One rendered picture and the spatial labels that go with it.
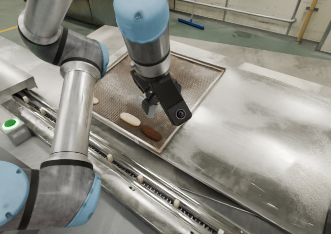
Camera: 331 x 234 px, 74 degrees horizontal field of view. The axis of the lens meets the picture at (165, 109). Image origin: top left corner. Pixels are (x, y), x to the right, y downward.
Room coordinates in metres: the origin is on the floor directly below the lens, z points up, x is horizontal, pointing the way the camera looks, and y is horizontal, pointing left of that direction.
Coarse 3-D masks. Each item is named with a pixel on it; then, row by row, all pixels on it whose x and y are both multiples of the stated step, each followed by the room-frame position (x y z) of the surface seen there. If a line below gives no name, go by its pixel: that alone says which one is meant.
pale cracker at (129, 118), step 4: (124, 112) 0.65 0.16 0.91; (120, 116) 0.63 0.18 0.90; (124, 116) 0.62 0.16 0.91; (128, 116) 0.62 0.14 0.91; (132, 116) 0.62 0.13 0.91; (124, 120) 0.61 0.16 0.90; (128, 120) 0.60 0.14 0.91; (132, 120) 0.60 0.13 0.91; (136, 120) 0.60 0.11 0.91; (132, 124) 0.59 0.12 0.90; (136, 124) 0.58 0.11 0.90
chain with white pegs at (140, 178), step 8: (32, 104) 0.78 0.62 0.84; (40, 112) 0.72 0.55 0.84; (112, 160) 0.46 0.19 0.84; (120, 168) 0.43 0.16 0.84; (136, 176) 0.40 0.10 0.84; (144, 184) 0.37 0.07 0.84; (168, 200) 0.32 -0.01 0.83; (176, 200) 0.31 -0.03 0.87; (192, 216) 0.27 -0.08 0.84; (216, 232) 0.23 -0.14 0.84
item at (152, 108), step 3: (144, 96) 0.43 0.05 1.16; (141, 99) 0.44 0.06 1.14; (141, 102) 0.45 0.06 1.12; (153, 105) 0.41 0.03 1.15; (156, 105) 0.41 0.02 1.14; (150, 108) 0.40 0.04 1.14; (153, 108) 0.41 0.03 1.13; (150, 111) 0.41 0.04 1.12; (153, 111) 0.42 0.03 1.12; (150, 114) 0.42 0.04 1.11; (153, 114) 0.42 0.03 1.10; (150, 117) 0.43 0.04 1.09; (153, 117) 0.43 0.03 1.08
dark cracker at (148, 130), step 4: (140, 128) 0.56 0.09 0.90; (144, 128) 0.56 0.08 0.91; (148, 128) 0.56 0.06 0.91; (152, 128) 0.56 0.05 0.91; (144, 132) 0.54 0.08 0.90; (148, 132) 0.54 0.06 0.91; (152, 132) 0.54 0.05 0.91; (156, 132) 0.54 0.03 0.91; (148, 136) 0.53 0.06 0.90; (152, 136) 0.52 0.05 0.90; (156, 136) 0.52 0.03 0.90; (160, 136) 0.52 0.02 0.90; (156, 140) 0.51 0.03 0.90
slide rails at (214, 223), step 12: (12, 96) 0.83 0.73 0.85; (24, 96) 0.83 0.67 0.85; (48, 108) 0.74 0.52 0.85; (48, 120) 0.66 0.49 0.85; (96, 144) 0.53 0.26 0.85; (96, 156) 0.48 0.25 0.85; (120, 156) 0.48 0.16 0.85; (132, 168) 0.43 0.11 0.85; (132, 180) 0.38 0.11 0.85; (156, 180) 0.38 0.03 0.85; (144, 192) 0.34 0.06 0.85; (168, 192) 0.34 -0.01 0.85; (168, 204) 0.30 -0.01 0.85; (180, 204) 0.30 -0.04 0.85; (192, 204) 0.30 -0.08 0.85; (180, 216) 0.27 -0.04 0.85; (204, 216) 0.27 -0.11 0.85; (204, 228) 0.24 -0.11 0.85; (216, 228) 0.24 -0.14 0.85; (228, 228) 0.24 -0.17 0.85
